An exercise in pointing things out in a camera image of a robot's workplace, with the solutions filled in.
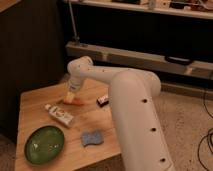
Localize white tube with label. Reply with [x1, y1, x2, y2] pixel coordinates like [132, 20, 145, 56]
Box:
[45, 104, 74, 127]

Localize black cable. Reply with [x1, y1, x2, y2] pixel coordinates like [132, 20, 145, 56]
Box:
[197, 87, 213, 171]

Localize white shelf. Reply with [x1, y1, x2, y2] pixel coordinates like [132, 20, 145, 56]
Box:
[63, 0, 213, 20]

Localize grey metal beam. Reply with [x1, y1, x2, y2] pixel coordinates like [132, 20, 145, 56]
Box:
[66, 42, 213, 79]

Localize metal pole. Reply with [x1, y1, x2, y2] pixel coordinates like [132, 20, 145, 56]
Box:
[68, 0, 80, 44]

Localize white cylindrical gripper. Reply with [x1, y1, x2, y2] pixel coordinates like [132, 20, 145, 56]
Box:
[63, 76, 82, 104]

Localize green ceramic bowl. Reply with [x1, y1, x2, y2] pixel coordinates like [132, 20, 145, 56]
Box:
[24, 125, 65, 165]

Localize black and white box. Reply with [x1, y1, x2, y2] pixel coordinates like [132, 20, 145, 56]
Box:
[97, 95, 109, 107]

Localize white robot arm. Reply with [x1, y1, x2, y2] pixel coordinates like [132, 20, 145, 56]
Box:
[67, 56, 175, 171]

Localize wooden table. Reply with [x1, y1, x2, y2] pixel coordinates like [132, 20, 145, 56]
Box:
[15, 79, 120, 171]

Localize blue sponge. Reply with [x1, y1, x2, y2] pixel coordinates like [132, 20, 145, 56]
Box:
[81, 130, 104, 147]

